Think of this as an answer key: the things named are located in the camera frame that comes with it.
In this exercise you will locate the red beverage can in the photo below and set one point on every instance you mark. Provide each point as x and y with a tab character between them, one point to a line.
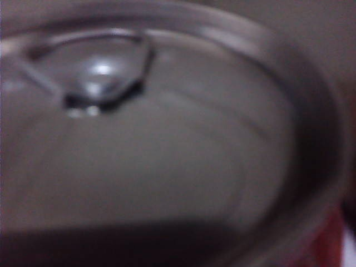
167	139

